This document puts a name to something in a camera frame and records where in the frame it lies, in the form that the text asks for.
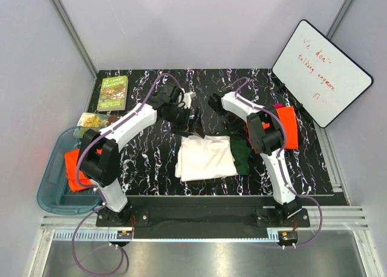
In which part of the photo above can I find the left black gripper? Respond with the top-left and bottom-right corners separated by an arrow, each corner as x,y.
166,105 -> 204,139

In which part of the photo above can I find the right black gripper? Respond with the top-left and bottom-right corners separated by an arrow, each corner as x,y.
216,111 -> 249,139

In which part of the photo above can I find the white and green t-shirt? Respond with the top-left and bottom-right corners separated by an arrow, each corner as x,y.
175,135 -> 252,182

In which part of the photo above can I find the magenta t-shirt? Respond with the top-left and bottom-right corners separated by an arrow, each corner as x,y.
246,104 -> 284,149

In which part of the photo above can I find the orange t-shirt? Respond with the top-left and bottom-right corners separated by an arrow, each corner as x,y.
264,104 -> 299,150
64,149 -> 85,192

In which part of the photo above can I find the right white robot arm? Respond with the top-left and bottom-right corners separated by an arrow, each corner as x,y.
208,92 -> 302,227

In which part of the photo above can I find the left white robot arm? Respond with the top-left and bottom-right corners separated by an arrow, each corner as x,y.
76,83 -> 204,226

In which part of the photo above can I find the green treehouse paperback book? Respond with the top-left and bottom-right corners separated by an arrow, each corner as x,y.
97,76 -> 128,112

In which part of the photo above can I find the white dry-erase board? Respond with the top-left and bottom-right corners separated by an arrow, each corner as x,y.
272,19 -> 374,128

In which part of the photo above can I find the Brideshead Revisited paperback book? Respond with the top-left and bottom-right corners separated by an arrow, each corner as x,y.
74,112 -> 120,139

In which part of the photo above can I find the orange t-shirt in bin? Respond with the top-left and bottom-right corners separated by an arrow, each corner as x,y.
64,149 -> 85,192

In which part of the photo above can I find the teal plastic bin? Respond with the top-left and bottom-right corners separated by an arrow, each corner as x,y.
37,126 -> 101,215

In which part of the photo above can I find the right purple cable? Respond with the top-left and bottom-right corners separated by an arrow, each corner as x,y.
231,77 -> 323,249

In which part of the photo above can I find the aluminium frame rail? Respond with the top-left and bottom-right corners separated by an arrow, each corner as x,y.
40,206 -> 368,243

